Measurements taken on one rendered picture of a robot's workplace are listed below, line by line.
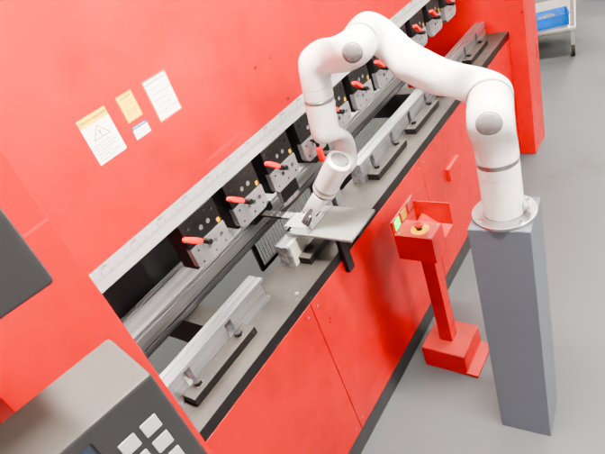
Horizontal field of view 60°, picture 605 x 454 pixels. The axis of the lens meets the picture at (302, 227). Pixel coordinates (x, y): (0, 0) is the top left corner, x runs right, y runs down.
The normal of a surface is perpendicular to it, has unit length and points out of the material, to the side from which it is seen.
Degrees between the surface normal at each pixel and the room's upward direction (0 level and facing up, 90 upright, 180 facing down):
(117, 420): 90
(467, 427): 0
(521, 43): 90
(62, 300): 90
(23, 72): 90
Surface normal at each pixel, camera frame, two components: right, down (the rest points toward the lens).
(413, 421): -0.31, -0.80
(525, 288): -0.46, 0.61
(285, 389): 0.80, 0.09
